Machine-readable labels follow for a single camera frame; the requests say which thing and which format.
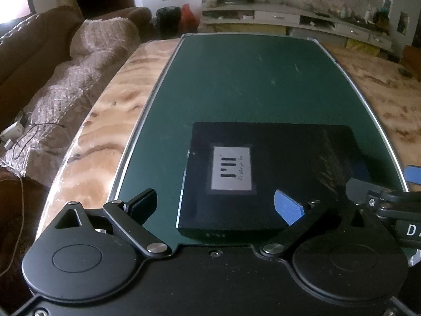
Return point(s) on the black trash bin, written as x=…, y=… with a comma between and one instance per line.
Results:
x=168, y=19

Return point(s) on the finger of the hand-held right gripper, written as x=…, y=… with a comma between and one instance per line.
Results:
x=365, y=193
x=414, y=174

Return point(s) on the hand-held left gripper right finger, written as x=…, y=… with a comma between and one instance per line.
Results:
x=288, y=209

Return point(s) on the red plastic bag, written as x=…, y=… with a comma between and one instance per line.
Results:
x=188, y=19

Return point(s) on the yellow bag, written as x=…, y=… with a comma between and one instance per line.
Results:
x=360, y=46

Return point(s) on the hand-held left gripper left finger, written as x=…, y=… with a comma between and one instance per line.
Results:
x=144, y=204

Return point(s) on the brown sofa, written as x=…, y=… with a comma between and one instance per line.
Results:
x=26, y=46

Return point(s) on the white charger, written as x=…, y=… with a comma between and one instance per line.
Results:
x=12, y=131

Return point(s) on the black box with white label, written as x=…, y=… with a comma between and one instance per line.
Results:
x=263, y=144

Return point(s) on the white tv cabinet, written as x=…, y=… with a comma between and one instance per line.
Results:
x=289, y=18

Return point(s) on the small wall photo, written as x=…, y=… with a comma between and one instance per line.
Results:
x=402, y=23

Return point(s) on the beige knitted blanket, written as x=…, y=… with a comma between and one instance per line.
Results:
x=65, y=98

